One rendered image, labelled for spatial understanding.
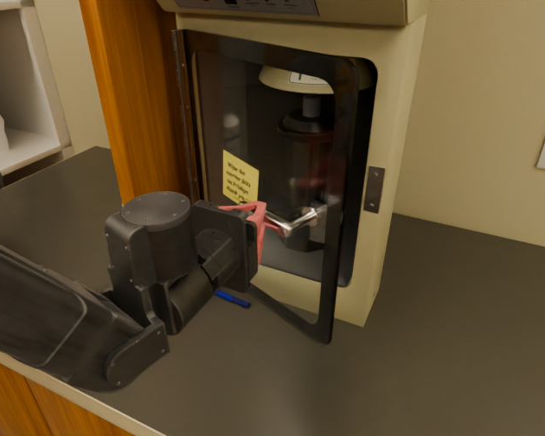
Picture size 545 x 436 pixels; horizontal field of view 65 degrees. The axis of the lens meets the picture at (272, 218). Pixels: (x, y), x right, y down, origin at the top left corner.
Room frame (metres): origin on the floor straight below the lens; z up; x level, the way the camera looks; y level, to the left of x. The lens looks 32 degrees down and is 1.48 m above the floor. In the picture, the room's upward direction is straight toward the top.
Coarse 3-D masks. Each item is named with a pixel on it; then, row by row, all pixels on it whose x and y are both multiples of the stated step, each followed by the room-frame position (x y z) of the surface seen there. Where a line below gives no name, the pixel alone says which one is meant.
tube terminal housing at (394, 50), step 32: (416, 0) 0.52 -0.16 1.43; (224, 32) 0.62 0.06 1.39; (256, 32) 0.59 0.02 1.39; (288, 32) 0.57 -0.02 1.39; (320, 32) 0.56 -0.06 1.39; (352, 32) 0.54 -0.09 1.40; (384, 32) 0.52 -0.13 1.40; (416, 32) 0.55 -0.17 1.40; (384, 64) 0.52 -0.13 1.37; (416, 64) 0.59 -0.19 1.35; (384, 96) 0.52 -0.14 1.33; (384, 128) 0.52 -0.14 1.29; (384, 160) 0.51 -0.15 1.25; (384, 192) 0.51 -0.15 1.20; (384, 224) 0.55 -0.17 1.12; (384, 256) 0.61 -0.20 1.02; (352, 288) 0.52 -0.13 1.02; (352, 320) 0.52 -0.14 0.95
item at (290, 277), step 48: (192, 48) 0.61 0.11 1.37; (240, 48) 0.54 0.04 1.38; (288, 48) 0.48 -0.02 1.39; (192, 96) 0.62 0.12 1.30; (240, 96) 0.54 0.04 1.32; (288, 96) 0.48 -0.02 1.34; (336, 96) 0.43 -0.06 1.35; (240, 144) 0.54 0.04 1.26; (288, 144) 0.48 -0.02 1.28; (336, 144) 0.43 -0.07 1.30; (288, 192) 0.48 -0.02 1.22; (336, 192) 0.42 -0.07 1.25; (288, 240) 0.47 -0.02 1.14; (336, 240) 0.42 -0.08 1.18; (288, 288) 0.47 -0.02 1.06; (336, 288) 0.42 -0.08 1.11
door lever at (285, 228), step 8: (248, 200) 0.48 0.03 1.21; (304, 208) 0.45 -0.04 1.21; (312, 208) 0.44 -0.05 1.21; (264, 216) 0.44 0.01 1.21; (272, 216) 0.43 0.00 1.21; (304, 216) 0.44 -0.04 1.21; (312, 216) 0.44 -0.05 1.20; (264, 224) 0.44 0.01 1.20; (272, 224) 0.42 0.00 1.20; (280, 224) 0.42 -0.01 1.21; (288, 224) 0.42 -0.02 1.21; (296, 224) 0.42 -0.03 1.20; (304, 224) 0.43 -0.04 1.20; (312, 224) 0.44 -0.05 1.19; (280, 232) 0.41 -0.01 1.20; (288, 232) 0.41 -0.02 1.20
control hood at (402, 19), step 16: (160, 0) 0.61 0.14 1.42; (320, 0) 0.51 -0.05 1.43; (336, 0) 0.50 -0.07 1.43; (352, 0) 0.49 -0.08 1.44; (368, 0) 0.48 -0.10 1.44; (384, 0) 0.47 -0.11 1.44; (400, 0) 0.47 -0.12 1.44; (256, 16) 0.57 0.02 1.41; (272, 16) 0.55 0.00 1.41; (288, 16) 0.54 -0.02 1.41; (304, 16) 0.53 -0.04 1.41; (320, 16) 0.52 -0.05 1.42; (336, 16) 0.51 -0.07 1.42; (352, 16) 0.51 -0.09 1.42; (368, 16) 0.50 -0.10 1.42; (384, 16) 0.49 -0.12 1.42; (400, 16) 0.48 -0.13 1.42
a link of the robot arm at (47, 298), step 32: (0, 256) 0.20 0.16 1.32; (0, 288) 0.19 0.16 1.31; (32, 288) 0.21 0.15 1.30; (64, 288) 0.22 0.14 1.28; (0, 320) 0.19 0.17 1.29; (32, 320) 0.20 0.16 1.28; (64, 320) 0.21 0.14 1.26; (96, 320) 0.22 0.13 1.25; (128, 320) 0.24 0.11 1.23; (32, 352) 0.19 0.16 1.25; (64, 352) 0.20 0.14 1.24; (96, 352) 0.21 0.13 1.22; (96, 384) 0.21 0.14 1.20; (128, 384) 0.23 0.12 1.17
